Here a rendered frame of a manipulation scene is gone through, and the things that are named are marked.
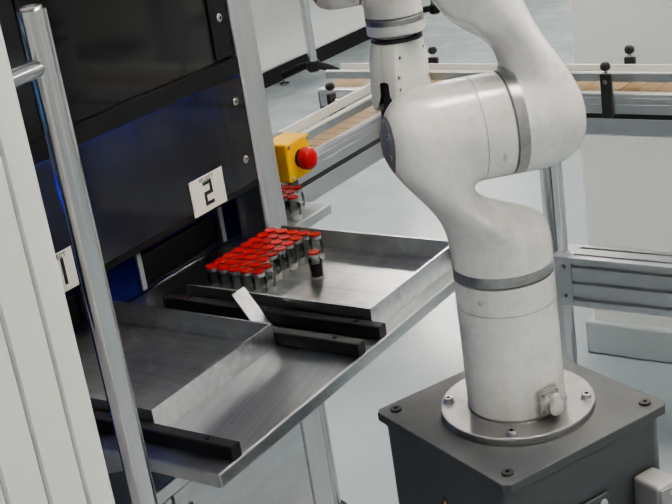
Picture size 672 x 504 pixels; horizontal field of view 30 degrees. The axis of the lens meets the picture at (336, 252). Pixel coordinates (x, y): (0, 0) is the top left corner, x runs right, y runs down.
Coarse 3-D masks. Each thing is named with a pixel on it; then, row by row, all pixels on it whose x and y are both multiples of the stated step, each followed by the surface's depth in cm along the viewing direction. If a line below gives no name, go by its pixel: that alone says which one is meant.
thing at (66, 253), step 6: (60, 252) 177; (66, 252) 178; (60, 258) 177; (66, 258) 178; (72, 258) 179; (60, 264) 177; (66, 264) 178; (72, 264) 179; (60, 270) 177; (66, 270) 178; (72, 270) 179; (72, 276) 179; (72, 282) 180; (78, 282) 181; (66, 288) 179
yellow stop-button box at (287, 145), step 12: (276, 132) 227; (288, 132) 226; (276, 144) 220; (288, 144) 219; (300, 144) 222; (276, 156) 221; (288, 156) 220; (288, 168) 220; (300, 168) 223; (288, 180) 221
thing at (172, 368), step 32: (128, 320) 193; (160, 320) 189; (192, 320) 185; (224, 320) 181; (128, 352) 183; (160, 352) 181; (192, 352) 179; (224, 352) 178; (256, 352) 174; (96, 384) 174; (160, 384) 171; (192, 384) 163; (160, 416) 159
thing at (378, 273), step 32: (352, 256) 205; (384, 256) 203; (416, 256) 201; (448, 256) 194; (192, 288) 195; (224, 288) 192; (288, 288) 197; (320, 288) 195; (352, 288) 193; (384, 288) 191; (416, 288) 187; (384, 320) 180
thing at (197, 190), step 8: (216, 168) 204; (208, 176) 203; (216, 176) 204; (192, 184) 200; (200, 184) 201; (208, 184) 203; (216, 184) 204; (224, 184) 206; (192, 192) 200; (200, 192) 201; (216, 192) 205; (224, 192) 206; (192, 200) 200; (200, 200) 202; (208, 200) 203; (216, 200) 205; (224, 200) 207; (200, 208) 202; (208, 208) 203
